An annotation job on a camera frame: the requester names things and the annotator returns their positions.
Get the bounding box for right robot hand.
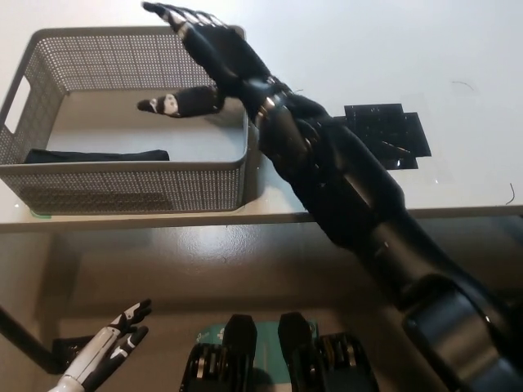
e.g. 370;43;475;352
136;1;273;119

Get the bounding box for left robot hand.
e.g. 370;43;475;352
60;298;153;391

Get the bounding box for black metal table leg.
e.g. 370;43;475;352
0;304;96;375

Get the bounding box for black ribbed robot body block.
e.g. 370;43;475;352
179;313;259;392

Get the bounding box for grey perforated plastic basket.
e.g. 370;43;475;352
0;25;251;216

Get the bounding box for black tape patch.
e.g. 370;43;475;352
333;103;433;171

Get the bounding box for teal robot body plate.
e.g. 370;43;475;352
195;320;320;385

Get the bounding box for black robot feet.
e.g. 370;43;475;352
278;312;381;392

